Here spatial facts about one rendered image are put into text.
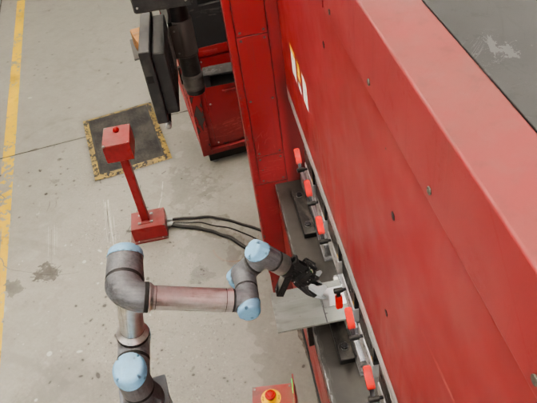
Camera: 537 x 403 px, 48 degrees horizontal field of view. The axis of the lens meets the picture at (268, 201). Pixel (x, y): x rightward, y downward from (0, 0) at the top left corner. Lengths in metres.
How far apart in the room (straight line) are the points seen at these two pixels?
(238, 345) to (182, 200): 1.32
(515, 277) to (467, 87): 0.29
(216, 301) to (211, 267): 1.87
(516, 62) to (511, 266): 0.34
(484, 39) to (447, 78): 0.12
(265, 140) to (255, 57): 0.41
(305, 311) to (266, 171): 0.88
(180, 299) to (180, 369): 1.50
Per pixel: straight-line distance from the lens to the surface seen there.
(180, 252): 3.91
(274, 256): 1.97
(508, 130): 0.75
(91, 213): 4.43
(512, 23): 0.98
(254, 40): 2.47
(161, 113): 2.76
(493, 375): 0.83
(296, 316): 2.18
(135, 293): 1.87
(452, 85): 0.83
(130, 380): 2.17
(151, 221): 3.99
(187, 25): 3.03
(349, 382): 2.17
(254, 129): 2.68
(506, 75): 0.85
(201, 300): 1.89
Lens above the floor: 2.73
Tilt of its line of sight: 42 degrees down
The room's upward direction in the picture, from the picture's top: 9 degrees counter-clockwise
